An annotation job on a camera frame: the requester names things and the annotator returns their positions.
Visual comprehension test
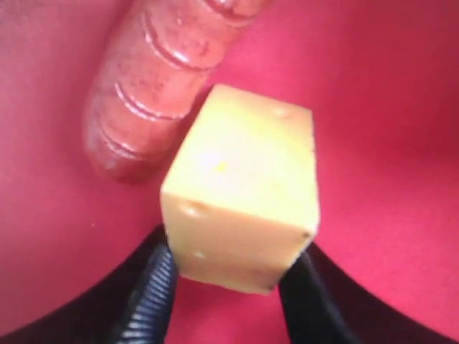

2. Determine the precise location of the red tablecloth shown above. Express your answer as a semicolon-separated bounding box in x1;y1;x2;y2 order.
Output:
1;1;458;343

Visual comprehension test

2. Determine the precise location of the red sausage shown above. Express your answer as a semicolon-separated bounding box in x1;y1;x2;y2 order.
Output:
83;1;268;181

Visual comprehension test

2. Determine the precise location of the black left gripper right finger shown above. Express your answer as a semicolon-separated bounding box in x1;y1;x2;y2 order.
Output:
279;244;452;343

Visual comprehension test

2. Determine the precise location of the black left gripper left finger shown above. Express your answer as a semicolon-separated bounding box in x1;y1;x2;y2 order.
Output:
1;225;178;343

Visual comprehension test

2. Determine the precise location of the yellow cheese wedge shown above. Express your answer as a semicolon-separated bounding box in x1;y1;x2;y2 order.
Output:
160;85;320;294

